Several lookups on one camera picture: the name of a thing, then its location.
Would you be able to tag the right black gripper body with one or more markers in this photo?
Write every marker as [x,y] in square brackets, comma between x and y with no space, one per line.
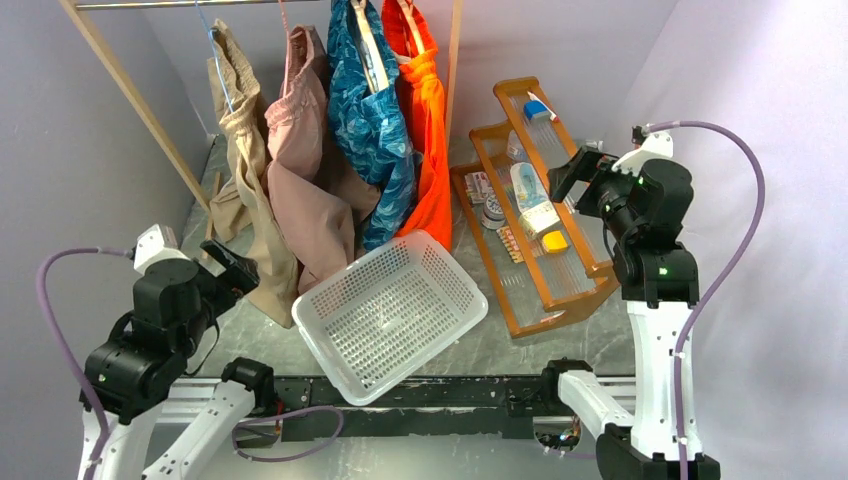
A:
[589,165]

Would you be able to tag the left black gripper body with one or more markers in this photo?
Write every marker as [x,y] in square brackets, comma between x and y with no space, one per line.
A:
[234,281]

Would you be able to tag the beige shorts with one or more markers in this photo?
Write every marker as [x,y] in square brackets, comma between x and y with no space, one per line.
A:
[244,201]

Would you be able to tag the pink shorts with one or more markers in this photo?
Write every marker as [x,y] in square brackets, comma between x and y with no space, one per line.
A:
[318,199]

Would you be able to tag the blue wire hanger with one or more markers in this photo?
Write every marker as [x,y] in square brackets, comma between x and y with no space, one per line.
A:
[209,31]

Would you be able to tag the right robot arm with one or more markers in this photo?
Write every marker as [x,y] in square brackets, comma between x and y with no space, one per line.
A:
[641,210]

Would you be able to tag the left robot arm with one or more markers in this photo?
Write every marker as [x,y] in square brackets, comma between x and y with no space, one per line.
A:
[175,302]

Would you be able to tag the orange shorts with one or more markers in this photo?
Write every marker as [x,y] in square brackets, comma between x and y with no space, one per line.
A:
[422,100]

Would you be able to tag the blue patterned shorts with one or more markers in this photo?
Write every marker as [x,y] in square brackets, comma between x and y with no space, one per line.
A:
[369,126]

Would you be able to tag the wooden hanger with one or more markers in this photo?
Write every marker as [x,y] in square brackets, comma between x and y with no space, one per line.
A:
[372,60]
[415,43]

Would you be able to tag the blue white tube pack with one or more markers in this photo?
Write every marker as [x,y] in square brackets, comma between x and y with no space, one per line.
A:
[528,189]

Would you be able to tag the clear small bottle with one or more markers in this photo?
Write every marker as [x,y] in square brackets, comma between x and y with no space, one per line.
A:
[515,149]

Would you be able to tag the white box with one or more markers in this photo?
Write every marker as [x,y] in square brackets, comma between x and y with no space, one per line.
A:
[539,219]

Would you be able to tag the blue white eraser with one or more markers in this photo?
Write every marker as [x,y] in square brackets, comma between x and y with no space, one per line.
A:
[535,109]

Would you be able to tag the yellow block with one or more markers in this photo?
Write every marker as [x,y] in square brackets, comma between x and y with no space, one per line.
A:
[554,242]

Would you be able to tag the wooden tiered shelf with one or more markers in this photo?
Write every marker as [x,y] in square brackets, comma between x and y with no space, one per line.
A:
[547,266]

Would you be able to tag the orange snack pack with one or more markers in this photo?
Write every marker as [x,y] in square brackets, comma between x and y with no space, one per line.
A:
[510,244]

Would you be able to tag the round tin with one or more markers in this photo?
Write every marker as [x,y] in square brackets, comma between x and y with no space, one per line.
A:
[492,217]

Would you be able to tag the small card pack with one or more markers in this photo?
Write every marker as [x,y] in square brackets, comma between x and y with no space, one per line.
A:
[477,187]

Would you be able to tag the white plastic basket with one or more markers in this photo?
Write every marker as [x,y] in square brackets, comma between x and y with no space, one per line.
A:
[377,321]

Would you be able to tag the wooden clothes rack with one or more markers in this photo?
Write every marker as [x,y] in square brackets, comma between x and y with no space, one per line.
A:
[78,14]

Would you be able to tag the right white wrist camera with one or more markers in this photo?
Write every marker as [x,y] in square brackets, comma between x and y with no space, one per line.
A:
[655,146]

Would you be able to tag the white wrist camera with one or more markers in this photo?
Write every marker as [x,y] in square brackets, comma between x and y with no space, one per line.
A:
[655,146]
[157,243]

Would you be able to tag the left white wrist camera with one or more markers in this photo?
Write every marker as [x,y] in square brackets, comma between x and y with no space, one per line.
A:
[157,243]

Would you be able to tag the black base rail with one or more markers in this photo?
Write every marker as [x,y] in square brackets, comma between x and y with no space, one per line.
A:
[508,406]

